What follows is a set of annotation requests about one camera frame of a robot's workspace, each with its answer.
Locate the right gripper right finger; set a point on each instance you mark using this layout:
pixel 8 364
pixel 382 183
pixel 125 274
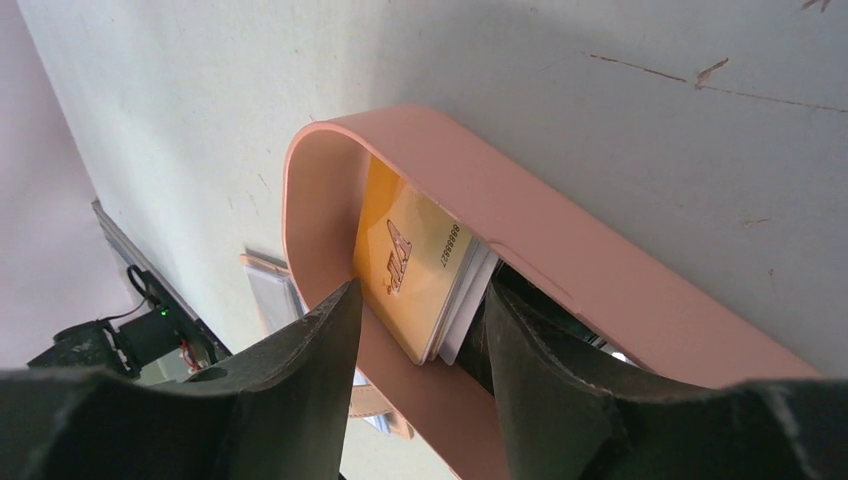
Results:
pixel 568 410

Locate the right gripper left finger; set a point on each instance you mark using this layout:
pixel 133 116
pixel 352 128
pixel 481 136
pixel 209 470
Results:
pixel 277 410

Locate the white credit card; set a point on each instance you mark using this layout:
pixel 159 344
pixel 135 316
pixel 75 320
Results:
pixel 465 300

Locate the gold credit card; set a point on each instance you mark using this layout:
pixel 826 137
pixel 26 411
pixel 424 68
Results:
pixel 408 254

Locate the beige leather card holder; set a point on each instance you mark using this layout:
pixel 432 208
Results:
pixel 279 305

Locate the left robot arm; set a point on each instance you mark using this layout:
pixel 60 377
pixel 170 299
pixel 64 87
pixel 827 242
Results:
pixel 125 344

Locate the pink oval tray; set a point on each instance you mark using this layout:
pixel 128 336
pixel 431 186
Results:
pixel 657 318

